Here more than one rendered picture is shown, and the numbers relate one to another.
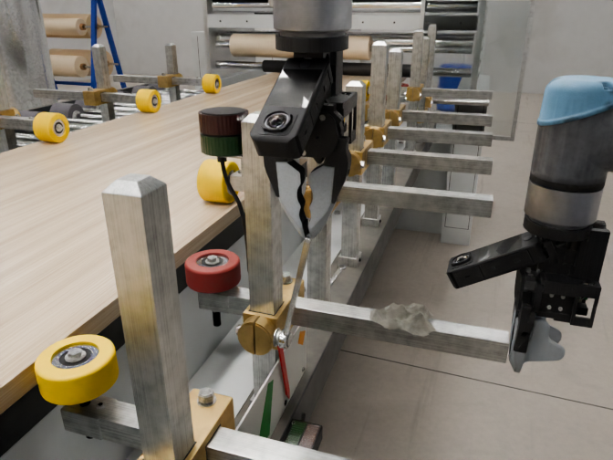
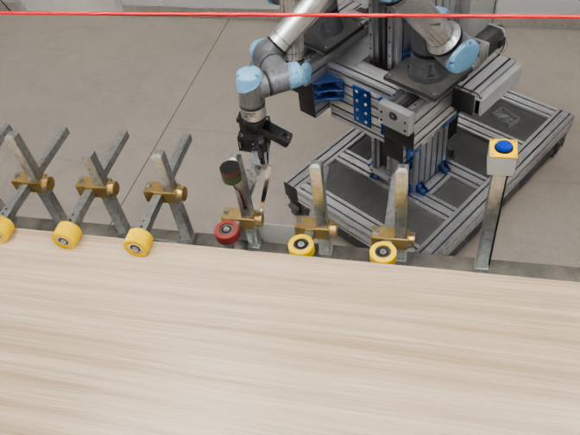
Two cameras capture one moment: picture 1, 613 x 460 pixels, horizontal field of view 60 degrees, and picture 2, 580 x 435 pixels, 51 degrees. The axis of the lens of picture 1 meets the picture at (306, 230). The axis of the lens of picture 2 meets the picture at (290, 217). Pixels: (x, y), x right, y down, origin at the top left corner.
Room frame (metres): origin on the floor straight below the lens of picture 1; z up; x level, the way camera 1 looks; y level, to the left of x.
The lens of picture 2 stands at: (0.46, 1.44, 2.35)
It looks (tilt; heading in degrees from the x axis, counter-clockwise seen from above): 48 degrees down; 271
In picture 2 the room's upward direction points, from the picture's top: 10 degrees counter-clockwise
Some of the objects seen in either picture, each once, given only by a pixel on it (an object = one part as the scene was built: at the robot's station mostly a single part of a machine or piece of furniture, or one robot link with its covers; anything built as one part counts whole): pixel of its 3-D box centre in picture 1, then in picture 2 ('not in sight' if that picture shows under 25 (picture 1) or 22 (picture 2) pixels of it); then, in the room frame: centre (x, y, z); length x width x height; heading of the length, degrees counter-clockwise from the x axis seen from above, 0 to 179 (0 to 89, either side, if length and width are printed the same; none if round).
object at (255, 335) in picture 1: (271, 313); (242, 219); (0.64, 0.05, 0.85); 0.14 x 0.06 x 0.05; 162
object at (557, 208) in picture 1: (561, 201); not in sight; (0.56, -0.29, 1.05); 0.08 x 0.08 x 0.05
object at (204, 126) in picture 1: (223, 120); (230, 169); (0.64, 0.10, 1.12); 0.06 x 0.06 x 0.02
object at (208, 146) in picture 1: (224, 141); (231, 175); (0.64, 0.10, 1.10); 0.06 x 0.06 x 0.02
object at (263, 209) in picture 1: (265, 291); (247, 209); (0.62, 0.05, 0.89); 0.04 x 0.04 x 0.48; 72
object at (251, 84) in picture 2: not in sight; (251, 87); (0.53, -0.01, 1.32); 0.09 x 0.08 x 0.11; 18
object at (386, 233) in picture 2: not in sight; (393, 238); (0.17, 0.20, 0.81); 0.14 x 0.06 x 0.05; 162
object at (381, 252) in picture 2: not in sight; (382, 261); (0.23, 0.32, 0.85); 0.08 x 0.08 x 0.11
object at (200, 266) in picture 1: (214, 291); (229, 239); (0.69, 0.14, 0.85); 0.08 x 0.08 x 0.11
